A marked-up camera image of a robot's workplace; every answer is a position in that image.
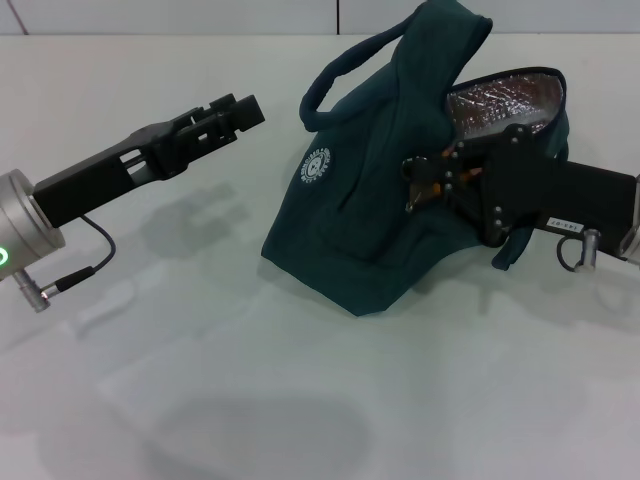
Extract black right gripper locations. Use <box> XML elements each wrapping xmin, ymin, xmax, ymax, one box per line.
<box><xmin>402</xmin><ymin>123</ymin><xmax>640</xmax><ymax>257</ymax></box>

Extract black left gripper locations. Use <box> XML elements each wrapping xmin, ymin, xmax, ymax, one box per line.
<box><xmin>32</xmin><ymin>92</ymin><xmax>241</xmax><ymax>230</ymax></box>

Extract yellow banana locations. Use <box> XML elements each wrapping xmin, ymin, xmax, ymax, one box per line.
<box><xmin>409</xmin><ymin>167</ymin><xmax>482</xmax><ymax>200</ymax></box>

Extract dark teal lunch bag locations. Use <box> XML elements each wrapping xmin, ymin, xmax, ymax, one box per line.
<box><xmin>259</xmin><ymin>0</ymin><xmax>575</xmax><ymax>318</ymax></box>

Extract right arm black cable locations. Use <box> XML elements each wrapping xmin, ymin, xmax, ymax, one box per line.
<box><xmin>556</xmin><ymin>227</ymin><xmax>600</xmax><ymax>274</ymax></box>

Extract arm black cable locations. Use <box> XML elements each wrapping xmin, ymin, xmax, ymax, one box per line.
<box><xmin>556</xmin><ymin>227</ymin><xmax>600</xmax><ymax>274</ymax></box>
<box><xmin>54</xmin><ymin>214</ymin><xmax>118</xmax><ymax>294</ymax></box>

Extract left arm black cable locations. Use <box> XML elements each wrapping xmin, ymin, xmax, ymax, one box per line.
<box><xmin>54</xmin><ymin>214</ymin><xmax>118</xmax><ymax>294</ymax></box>

